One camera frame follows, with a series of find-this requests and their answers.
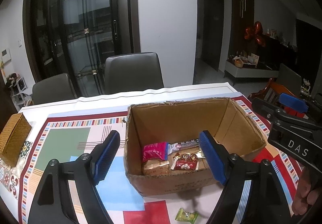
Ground right hand of person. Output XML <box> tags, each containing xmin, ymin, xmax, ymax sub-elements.
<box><xmin>291</xmin><ymin>168</ymin><xmax>321</xmax><ymax>215</ymax></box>

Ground woven wicker box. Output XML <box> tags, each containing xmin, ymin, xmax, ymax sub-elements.
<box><xmin>0</xmin><ymin>113</ymin><xmax>32</xmax><ymax>167</ymax></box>

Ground grey chair left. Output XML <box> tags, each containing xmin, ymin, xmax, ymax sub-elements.
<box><xmin>32</xmin><ymin>73</ymin><xmax>77</xmax><ymax>105</ymax></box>

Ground white low cabinet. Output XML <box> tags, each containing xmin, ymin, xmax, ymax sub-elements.
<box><xmin>223</xmin><ymin>60</ymin><xmax>279</xmax><ymax>85</ymax></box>

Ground white shelf with clutter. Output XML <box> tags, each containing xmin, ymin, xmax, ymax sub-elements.
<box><xmin>5</xmin><ymin>73</ymin><xmax>33</xmax><ymax>111</ymax></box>

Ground grey chair near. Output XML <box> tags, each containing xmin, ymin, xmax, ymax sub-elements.
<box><xmin>104</xmin><ymin>52</ymin><xmax>164</xmax><ymax>95</ymax></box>

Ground white black snack bar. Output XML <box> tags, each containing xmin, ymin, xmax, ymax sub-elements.
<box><xmin>167</xmin><ymin>138</ymin><xmax>199</xmax><ymax>155</ymax></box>

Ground red heart balloon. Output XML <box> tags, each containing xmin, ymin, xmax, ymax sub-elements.
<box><xmin>244</xmin><ymin>21</ymin><xmax>265</xmax><ymax>47</ymax></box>

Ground brown cardboard box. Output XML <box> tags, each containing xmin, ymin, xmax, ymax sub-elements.
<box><xmin>124</xmin><ymin>98</ymin><xmax>266</xmax><ymax>196</ymax></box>

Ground colourful patterned tablecloth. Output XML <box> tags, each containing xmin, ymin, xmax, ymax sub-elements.
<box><xmin>0</xmin><ymin>83</ymin><xmax>304</xmax><ymax>224</ymax></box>

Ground wall intercom panel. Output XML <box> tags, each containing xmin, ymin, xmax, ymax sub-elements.
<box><xmin>1</xmin><ymin>48</ymin><xmax>11</xmax><ymax>64</ymax></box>

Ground grey chair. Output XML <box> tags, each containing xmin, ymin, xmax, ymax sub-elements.
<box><xmin>104</xmin><ymin>52</ymin><xmax>164</xmax><ymax>95</ymax></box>
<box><xmin>32</xmin><ymin>73</ymin><xmax>77</xmax><ymax>105</ymax></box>

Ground beige snack packet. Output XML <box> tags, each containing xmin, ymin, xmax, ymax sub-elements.
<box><xmin>142</xmin><ymin>159</ymin><xmax>169</xmax><ymax>175</ymax></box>

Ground green candy packet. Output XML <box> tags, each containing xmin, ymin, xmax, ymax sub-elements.
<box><xmin>175</xmin><ymin>208</ymin><xmax>199</xmax><ymax>224</ymax></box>

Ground pink red snack packet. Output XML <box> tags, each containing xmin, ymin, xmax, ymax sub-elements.
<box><xmin>141</xmin><ymin>142</ymin><xmax>168</xmax><ymax>163</ymax></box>

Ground red wooden chair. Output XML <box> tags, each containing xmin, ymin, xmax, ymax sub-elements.
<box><xmin>248</xmin><ymin>78</ymin><xmax>308</xmax><ymax>118</ymax></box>

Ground glass sliding door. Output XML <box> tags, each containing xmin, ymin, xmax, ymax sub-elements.
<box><xmin>22</xmin><ymin>0</ymin><xmax>133</xmax><ymax>97</ymax></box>

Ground small red candy packet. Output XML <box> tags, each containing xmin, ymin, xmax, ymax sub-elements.
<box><xmin>170</xmin><ymin>153</ymin><xmax>199</xmax><ymax>171</ymax></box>

